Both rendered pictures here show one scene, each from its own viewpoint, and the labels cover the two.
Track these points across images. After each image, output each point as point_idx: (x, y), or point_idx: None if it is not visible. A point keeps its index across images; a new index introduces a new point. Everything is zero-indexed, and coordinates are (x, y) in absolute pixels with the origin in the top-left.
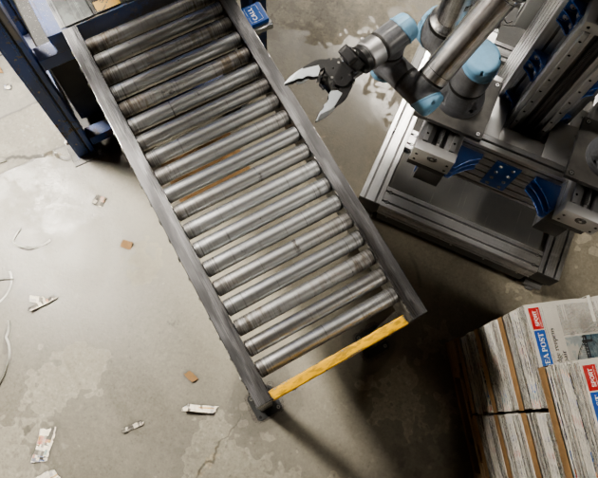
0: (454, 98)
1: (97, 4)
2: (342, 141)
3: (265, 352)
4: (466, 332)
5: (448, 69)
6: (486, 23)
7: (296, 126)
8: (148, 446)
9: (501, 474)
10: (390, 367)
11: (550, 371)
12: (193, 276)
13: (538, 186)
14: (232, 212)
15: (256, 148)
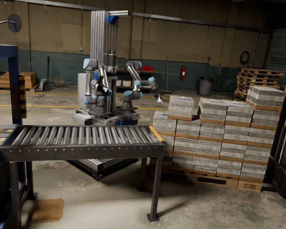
0: (101, 107)
1: None
2: (70, 176)
3: (134, 212)
4: (146, 172)
5: (107, 84)
6: (105, 74)
7: (87, 126)
8: None
9: (188, 160)
10: (151, 187)
11: (169, 113)
12: (120, 145)
13: (125, 120)
14: (104, 137)
15: (88, 131)
